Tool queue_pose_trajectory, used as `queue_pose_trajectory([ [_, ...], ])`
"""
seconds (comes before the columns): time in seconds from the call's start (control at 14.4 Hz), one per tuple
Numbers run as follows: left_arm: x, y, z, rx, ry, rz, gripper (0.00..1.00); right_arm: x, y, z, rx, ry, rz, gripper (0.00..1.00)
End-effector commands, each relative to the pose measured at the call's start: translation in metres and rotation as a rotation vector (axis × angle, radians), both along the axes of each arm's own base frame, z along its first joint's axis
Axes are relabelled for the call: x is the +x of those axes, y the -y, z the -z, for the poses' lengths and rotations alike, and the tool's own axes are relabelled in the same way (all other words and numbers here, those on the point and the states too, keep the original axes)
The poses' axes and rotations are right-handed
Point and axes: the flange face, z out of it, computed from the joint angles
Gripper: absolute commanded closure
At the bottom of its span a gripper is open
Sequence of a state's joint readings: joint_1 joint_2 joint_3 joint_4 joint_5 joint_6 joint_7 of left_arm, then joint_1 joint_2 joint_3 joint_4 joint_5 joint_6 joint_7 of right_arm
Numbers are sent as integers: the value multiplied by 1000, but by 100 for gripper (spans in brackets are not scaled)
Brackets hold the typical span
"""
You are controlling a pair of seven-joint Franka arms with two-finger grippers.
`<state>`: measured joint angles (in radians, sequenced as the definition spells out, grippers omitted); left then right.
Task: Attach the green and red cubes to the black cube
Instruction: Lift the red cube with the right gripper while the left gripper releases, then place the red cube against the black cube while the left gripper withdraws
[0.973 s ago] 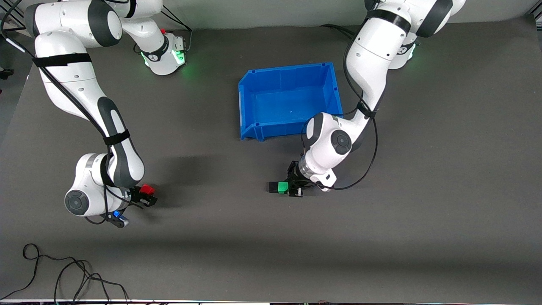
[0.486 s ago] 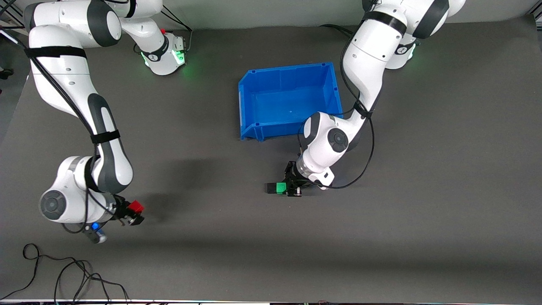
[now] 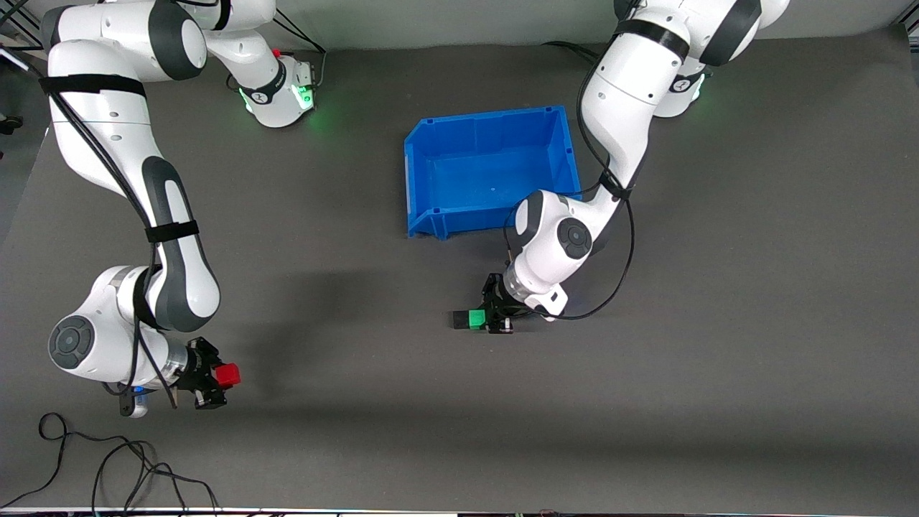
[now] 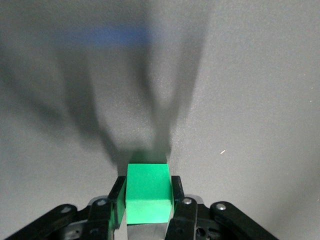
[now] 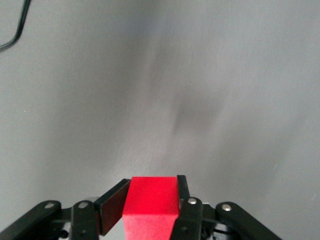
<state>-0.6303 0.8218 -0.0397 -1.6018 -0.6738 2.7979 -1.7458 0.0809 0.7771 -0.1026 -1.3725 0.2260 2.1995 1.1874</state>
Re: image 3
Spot blue plastic storage bin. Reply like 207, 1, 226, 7
403, 106, 583, 240

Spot dark grey table mat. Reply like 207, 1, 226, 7
0, 25, 919, 512

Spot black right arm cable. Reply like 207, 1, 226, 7
0, 0, 180, 411

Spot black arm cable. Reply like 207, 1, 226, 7
0, 0, 180, 411
503, 0, 637, 322

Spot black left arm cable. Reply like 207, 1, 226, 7
503, 0, 637, 322

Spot loose thin black cable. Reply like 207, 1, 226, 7
0, 412, 220, 514

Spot black left arm base cables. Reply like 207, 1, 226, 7
542, 42, 602, 64

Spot black arm base cables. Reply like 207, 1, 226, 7
271, 11, 327, 90
542, 42, 602, 64

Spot black right arm base cables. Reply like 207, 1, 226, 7
271, 11, 327, 90

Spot aluminium frame rail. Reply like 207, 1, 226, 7
18, 6, 45, 51

